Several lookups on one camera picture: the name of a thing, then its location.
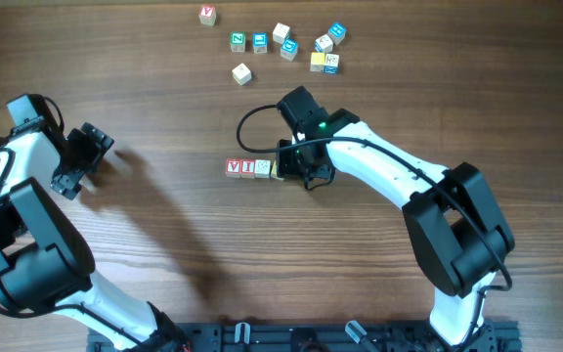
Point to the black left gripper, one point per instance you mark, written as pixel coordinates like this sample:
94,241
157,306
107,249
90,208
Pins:
97,145

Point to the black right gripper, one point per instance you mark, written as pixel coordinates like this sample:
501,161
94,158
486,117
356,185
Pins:
285,168

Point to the yellow wooden block front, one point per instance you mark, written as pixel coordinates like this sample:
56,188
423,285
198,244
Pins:
274,172

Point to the yellow wooden block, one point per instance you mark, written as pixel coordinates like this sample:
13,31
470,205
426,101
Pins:
317,62
274,172

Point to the plain wooden block lowest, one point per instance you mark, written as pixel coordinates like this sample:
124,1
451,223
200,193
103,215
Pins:
263,168

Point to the red I wooden block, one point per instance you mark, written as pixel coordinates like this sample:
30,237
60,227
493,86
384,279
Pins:
247,168

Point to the red A wooden block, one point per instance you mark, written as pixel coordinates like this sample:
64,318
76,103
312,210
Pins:
232,168

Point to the block with blue side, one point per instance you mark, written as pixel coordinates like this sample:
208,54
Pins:
331,65

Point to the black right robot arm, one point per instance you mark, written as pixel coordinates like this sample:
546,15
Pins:
459,236

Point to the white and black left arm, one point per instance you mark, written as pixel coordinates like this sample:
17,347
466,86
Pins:
46,266

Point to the violin picture wooden block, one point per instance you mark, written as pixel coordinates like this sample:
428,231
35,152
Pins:
241,74

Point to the blue D wooden block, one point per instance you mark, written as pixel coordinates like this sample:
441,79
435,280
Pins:
289,49

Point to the plain picture wooden block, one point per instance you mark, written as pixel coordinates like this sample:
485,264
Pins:
324,44

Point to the blue letter wooden block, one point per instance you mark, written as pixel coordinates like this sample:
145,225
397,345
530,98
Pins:
260,42

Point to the blue top right block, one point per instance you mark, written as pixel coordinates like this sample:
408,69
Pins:
337,33

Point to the plain leaf wooden block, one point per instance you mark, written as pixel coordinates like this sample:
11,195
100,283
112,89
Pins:
281,33

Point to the green Z wooden block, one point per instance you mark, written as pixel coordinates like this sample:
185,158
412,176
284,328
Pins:
238,42

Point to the red Y wooden block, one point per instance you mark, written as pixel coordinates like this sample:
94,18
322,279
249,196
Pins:
207,15

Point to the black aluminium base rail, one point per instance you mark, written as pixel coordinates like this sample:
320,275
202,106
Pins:
396,336

